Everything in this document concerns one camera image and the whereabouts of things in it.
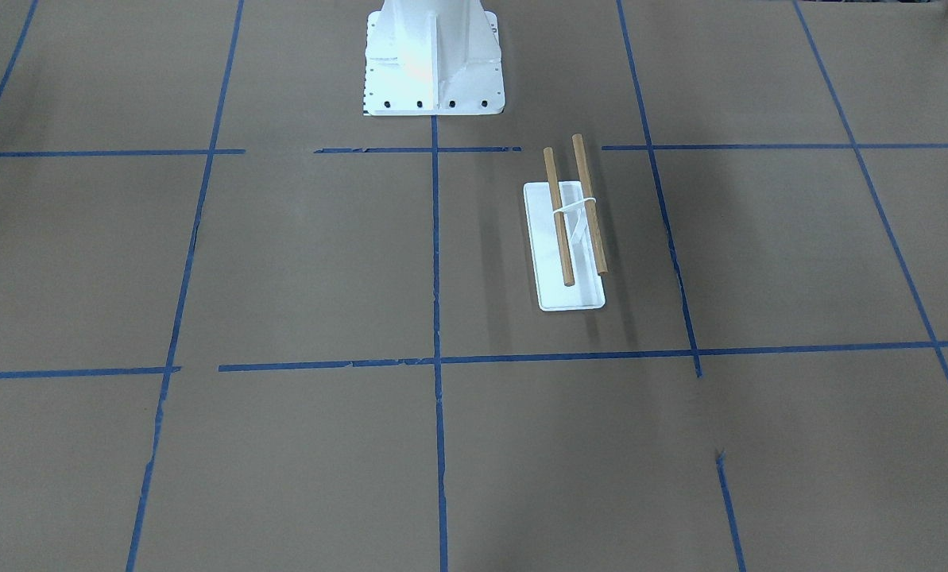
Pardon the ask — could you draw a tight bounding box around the white pedestal column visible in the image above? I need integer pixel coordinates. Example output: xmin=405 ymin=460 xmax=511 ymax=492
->
xmin=362 ymin=1 xmax=506 ymax=116

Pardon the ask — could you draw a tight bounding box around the white rack base tray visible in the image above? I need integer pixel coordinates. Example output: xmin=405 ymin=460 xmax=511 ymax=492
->
xmin=522 ymin=181 xmax=606 ymax=312

